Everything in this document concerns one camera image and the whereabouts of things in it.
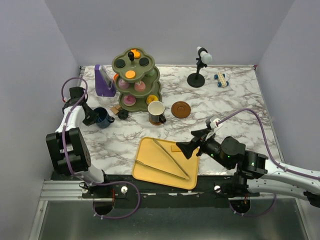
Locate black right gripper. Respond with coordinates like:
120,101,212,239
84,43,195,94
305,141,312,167
175,127,232,169

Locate toy car blue wheels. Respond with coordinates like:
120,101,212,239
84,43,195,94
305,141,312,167
214,72,229,88

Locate pink snowball cake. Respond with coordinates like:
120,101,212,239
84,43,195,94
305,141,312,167
134,81,146,92

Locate green tiered cake stand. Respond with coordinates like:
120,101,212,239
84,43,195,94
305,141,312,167
111,47,162,113

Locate orange fish cookie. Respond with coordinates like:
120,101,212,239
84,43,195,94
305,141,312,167
130,49,141,59

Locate yellow frosted donut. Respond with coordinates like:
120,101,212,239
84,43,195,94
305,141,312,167
146,94,159,105

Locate purple snowball cake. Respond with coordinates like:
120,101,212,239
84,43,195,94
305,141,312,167
118,79,130,90

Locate pink frosted donut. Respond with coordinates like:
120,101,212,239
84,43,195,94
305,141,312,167
123,95,136,106

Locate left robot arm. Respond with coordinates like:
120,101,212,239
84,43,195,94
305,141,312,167
45,86,111,198

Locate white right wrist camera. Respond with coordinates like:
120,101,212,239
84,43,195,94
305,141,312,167
205,116,223,140

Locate light wooden coaster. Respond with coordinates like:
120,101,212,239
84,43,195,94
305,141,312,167
149,119,163,126

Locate dark blue mug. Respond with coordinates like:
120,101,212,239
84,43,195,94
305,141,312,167
93,107,115,129

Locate small wooden block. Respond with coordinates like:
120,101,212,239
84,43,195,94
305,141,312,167
110,104,122,115

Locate metal serving tongs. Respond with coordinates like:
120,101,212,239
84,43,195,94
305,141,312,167
135,137,190,180

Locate black cream mug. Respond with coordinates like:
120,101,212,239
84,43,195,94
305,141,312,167
147,101,167,124

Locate round orange biscuit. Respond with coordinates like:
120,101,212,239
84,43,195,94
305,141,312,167
125,70,136,79

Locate purple box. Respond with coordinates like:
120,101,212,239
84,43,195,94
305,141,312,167
94,64,117,97

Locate black lamp white bulb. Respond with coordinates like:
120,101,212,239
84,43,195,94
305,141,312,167
187,46,213,88

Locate black ridged knob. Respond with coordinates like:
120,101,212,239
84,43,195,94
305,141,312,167
117,109,129,120

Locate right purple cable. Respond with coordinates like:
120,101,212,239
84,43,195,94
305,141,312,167
217,108,320,218

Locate dark wooden coaster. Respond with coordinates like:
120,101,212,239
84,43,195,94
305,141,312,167
171,101,191,119

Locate yellow serving tray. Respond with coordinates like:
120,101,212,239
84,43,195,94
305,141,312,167
132,137,200,190

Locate black patterned sandwich cookie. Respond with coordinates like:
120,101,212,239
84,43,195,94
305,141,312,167
115,59,126,68

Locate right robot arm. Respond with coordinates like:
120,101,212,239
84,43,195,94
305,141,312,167
176,129,320,208

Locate rectangular beige biscuit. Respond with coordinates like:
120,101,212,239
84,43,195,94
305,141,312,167
171,145,181,153

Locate green snowball cake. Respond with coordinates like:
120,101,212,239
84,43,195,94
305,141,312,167
146,69,155,77

